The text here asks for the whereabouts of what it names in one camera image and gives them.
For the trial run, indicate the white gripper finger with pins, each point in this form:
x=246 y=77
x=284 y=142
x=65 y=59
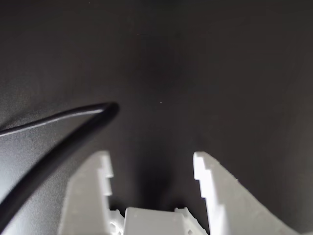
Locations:
x=230 y=203
x=85 y=195

